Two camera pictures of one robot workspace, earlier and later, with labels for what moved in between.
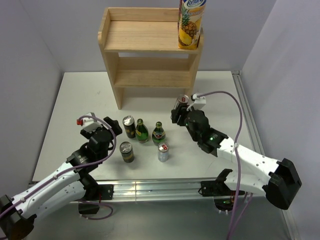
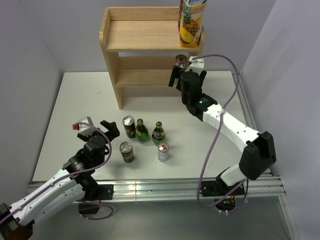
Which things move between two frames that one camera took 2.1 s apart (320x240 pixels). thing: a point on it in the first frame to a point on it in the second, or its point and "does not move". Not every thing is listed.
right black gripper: (181, 110) to (176, 74)
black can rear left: (128, 122) does not move
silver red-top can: (181, 98) to (182, 61)
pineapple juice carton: (190, 13) does not move
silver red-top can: (163, 152) does not move
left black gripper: (114, 124) does not move
